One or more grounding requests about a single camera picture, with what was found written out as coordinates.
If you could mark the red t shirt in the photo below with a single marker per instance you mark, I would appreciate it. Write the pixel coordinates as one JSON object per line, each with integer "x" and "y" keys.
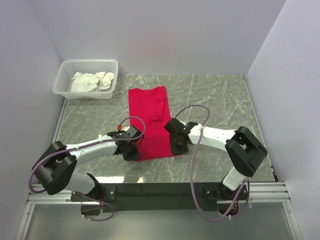
{"x": 151, "y": 106}

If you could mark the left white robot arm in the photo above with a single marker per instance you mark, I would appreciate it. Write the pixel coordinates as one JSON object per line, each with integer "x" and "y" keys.
{"x": 55, "y": 169}

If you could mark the white t shirt in basket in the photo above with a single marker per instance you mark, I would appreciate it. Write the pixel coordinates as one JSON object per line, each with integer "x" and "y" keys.
{"x": 91, "y": 82}

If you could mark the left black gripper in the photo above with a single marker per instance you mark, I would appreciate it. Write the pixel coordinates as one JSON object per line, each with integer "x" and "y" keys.
{"x": 133, "y": 156}

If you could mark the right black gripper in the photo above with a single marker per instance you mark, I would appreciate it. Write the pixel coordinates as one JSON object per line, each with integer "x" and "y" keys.
{"x": 175, "y": 149}

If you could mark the white plastic laundry basket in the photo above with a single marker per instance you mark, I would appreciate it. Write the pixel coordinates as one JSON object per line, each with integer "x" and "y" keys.
{"x": 66, "y": 71}

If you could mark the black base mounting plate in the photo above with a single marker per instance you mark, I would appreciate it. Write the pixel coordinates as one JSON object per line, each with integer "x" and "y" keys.
{"x": 164, "y": 196}

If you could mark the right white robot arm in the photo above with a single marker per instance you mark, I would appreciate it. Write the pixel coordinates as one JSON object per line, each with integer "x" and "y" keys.
{"x": 245, "y": 151}

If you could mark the aluminium frame rail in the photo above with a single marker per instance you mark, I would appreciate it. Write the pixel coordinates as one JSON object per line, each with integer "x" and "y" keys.
{"x": 268, "y": 192}

